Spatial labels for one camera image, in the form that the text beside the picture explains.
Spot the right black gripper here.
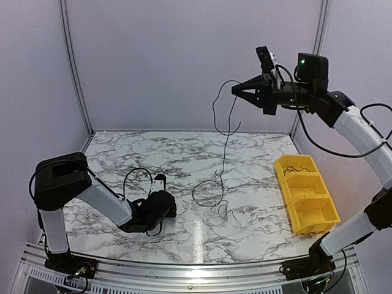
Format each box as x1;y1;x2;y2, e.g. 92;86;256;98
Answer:
233;70;315;115

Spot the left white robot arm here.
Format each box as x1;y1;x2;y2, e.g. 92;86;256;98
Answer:
28;152;177;273

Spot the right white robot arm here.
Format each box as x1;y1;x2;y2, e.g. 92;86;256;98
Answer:
232;47;391;274

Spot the yellow three-compartment bin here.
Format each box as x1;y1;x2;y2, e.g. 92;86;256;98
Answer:
274;154;341;235

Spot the left arm black hose cable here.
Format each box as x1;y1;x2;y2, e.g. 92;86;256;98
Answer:
122;167;165;237

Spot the arm black hose cable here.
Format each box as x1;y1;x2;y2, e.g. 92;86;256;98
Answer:
122;167;165;237
274;64;392;159

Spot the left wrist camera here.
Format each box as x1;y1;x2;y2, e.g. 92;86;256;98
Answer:
150;174;167;192

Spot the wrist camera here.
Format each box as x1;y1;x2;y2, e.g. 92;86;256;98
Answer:
150;174;167;192
255;46;275;73

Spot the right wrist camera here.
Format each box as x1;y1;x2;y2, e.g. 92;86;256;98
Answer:
255;46;275;73

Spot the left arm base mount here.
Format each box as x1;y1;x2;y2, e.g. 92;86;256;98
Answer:
45;251;98;279

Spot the right arm black hose cable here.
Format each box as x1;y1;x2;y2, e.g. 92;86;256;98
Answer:
274;64;392;159

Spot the right aluminium frame post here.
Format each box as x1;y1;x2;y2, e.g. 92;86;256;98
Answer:
290;0;330;132

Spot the aluminium frame post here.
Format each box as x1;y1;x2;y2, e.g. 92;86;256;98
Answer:
290;0;330;132
58;0;94;137

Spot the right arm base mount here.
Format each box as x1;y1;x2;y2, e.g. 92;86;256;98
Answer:
279;236;336;281

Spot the front aluminium rail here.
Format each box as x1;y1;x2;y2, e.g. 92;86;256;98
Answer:
10;243;369;293

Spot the left aluminium frame post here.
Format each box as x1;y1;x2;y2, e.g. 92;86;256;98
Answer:
58;0;94;137

